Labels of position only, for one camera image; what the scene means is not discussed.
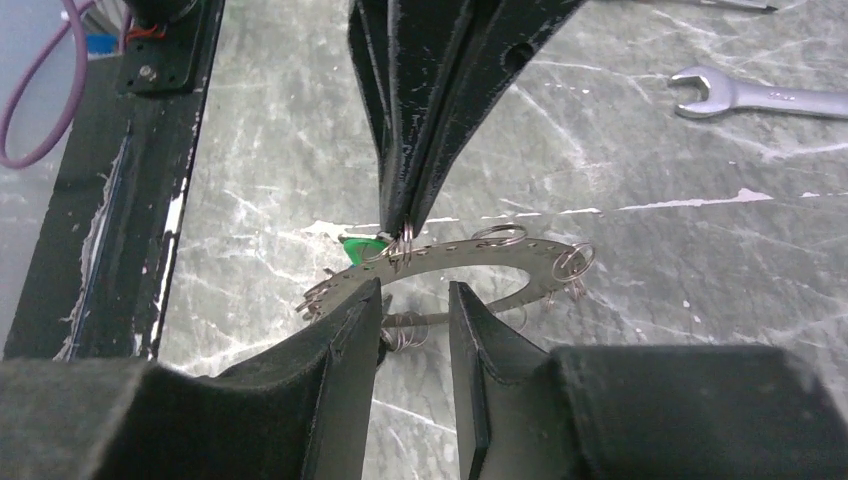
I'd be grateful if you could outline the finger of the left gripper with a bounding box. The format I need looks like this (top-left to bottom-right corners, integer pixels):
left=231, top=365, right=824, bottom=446
left=397, top=1, right=582, bottom=236
left=347, top=0, right=425, bottom=234

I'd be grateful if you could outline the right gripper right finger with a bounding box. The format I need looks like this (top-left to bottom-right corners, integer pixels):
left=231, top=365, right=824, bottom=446
left=449, top=282, right=847, bottom=479

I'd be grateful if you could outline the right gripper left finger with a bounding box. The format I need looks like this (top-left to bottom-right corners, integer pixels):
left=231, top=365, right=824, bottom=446
left=1, top=280, right=382, bottom=479

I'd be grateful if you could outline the green key tag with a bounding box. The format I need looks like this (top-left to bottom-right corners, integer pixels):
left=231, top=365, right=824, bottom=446
left=338, top=235, right=388, bottom=266

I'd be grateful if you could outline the silver open-end wrench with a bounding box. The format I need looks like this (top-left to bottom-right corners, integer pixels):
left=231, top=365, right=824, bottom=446
left=668, top=65, right=847, bottom=120

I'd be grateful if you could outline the yellow black screwdriver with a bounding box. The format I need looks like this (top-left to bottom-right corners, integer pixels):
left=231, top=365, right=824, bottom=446
left=669, top=0, right=779, bottom=14

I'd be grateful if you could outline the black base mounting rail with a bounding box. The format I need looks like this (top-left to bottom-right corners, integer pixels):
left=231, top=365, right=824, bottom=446
left=1, top=1, right=224, bottom=361

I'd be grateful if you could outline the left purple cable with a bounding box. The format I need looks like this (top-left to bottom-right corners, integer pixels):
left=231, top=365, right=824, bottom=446
left=0, top=0, right=91, bottom=170

